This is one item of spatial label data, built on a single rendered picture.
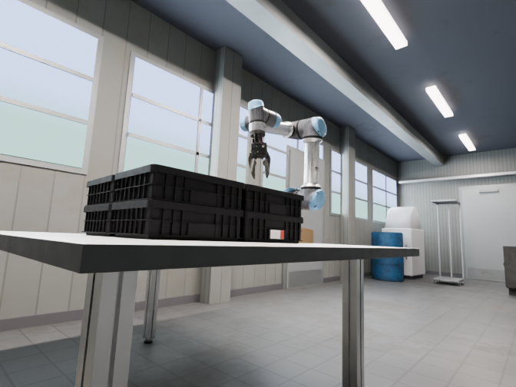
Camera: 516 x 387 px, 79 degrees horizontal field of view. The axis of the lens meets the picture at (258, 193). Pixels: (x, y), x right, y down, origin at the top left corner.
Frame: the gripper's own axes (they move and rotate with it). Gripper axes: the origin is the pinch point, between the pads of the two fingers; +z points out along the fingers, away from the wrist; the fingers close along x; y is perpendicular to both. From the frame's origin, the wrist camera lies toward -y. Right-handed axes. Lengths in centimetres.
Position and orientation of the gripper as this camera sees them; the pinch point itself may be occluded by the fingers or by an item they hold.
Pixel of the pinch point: (260, 176)
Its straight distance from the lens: 143.7
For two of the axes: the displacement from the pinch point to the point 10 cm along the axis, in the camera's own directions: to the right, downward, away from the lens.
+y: 0.2, -1.5, -9.9
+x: 10.0, -0.6, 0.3
